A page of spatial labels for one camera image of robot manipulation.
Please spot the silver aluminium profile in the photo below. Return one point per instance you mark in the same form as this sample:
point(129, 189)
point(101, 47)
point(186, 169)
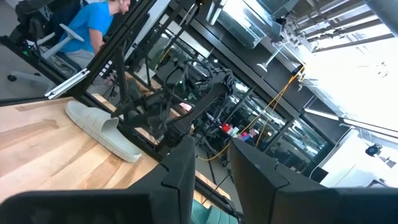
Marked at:
point(66, 84)

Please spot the teal rubber slide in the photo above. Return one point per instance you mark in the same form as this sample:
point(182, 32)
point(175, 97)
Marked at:
point(211, 216)

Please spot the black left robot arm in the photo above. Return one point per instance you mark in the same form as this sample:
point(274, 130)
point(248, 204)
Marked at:
point(202, 102)

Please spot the black office chair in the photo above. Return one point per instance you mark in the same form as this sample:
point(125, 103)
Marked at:
point(71, 34)

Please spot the light grey rubber slide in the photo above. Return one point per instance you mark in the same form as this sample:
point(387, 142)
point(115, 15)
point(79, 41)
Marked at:
point(102, 130)

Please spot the black table rail frame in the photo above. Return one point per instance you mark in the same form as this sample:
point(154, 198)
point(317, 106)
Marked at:
point(152, 154)

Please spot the person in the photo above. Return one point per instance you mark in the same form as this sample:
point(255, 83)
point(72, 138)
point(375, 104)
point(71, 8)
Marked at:
point(87, 25)

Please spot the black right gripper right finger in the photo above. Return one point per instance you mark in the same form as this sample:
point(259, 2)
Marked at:
point(311, 208)

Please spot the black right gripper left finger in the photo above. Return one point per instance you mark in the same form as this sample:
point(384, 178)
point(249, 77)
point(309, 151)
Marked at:
point(93, 208)

